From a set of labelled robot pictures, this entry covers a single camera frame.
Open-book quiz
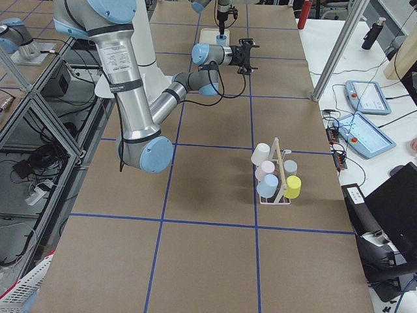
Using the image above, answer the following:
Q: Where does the yellow plastic cup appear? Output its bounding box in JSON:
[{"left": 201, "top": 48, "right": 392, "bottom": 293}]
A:
[{"left": 284, "top": 175, "right": 302, "bottom": 199}]

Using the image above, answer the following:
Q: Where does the orange black connector hub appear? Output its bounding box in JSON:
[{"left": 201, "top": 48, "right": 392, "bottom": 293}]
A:
[{"left": 325, "top": 128, "right": 340, "bottom": 145}]

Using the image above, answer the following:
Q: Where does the white wire cup rack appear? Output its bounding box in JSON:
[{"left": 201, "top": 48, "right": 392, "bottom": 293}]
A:
[{"left": 257, "top": 137, "right": 293, "bottom": 205}]

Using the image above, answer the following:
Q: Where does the red bottle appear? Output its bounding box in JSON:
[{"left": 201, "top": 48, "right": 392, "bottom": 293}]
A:
[{"left": 297, "top": 0, "right": 312, "bottom": 30}]

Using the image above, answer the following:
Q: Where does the black laptop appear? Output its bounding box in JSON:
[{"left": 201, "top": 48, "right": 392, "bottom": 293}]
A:
[{"left": 365, "top": 162, "right": 417, "bottom": 261}]

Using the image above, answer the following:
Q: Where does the right teach pendant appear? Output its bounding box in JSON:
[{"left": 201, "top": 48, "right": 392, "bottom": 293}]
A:
[{"left": 333, "top": 112, "right": 396, "bottom": 159}]

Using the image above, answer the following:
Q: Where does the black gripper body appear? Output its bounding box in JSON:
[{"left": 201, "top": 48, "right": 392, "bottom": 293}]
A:
[
  {"left": 216, "top": 0, "right": 238, "bottom": 23},
  {"left": 227, "top": 38, "right": 259, "bottom": 74}
]

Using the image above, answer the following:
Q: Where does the pink plastic cup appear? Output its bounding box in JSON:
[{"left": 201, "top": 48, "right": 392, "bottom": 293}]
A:
[{"left": 255, "top": 160, "right": 275, "bottom": 181}]

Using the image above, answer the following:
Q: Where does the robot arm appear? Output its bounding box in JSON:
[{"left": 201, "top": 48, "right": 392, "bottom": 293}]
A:
[
  {"left": 191, "top": 0, "right": 238, "bottom": 39},
  {"left": 54, "top": 0, "right": 256, "bottom": 173}
]

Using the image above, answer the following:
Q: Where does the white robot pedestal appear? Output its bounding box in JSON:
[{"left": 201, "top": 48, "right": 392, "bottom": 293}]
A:
[{"left": 91, "top": 1, "right": 173, "bottom": 104}]

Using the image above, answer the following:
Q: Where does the cream plastic tray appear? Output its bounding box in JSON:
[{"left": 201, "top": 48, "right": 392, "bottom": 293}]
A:
[{"left": 198, "top": 28, "right": 230, "bottom": 46}]

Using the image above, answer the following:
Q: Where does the white perforated basket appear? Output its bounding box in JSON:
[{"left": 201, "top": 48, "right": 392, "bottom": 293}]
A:
[{"left": 1, "top": 251, "right": 55, "bottom": 312}]

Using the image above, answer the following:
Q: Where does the left teach pendant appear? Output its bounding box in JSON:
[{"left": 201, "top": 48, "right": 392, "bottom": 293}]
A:
[{"left": 345, "top": 80, "right": 392, "bottom": 115}]

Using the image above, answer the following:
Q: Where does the black box with label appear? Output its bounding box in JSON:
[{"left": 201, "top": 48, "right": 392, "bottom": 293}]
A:
[{"left": 341, "top": 183, "right": 386, "bottom": 243}]

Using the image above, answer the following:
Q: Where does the light green plastic cup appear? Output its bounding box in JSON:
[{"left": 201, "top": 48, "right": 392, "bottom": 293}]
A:
[{"left": 251, "top": 143, "right": 270, "bottom": 166}]

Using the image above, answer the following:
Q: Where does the grey plastic cup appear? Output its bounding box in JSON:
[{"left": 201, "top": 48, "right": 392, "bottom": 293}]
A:
[{"left": 283, "top": 160, "right": 298, "bottom": 177}]

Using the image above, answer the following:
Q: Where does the aluminium frame post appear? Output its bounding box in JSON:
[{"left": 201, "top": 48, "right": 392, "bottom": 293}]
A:
[{"left": 311, "top": 0, "right": 369, "bottom": 102}]

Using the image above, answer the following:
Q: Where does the teach pendant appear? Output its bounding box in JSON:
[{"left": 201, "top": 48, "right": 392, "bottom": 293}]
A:
[
  {"left": 333, "top": 112, "right": 396, "bottom": 159},
  {"left": 345, "top": 80, "right": 392, "bottom": 115}
]

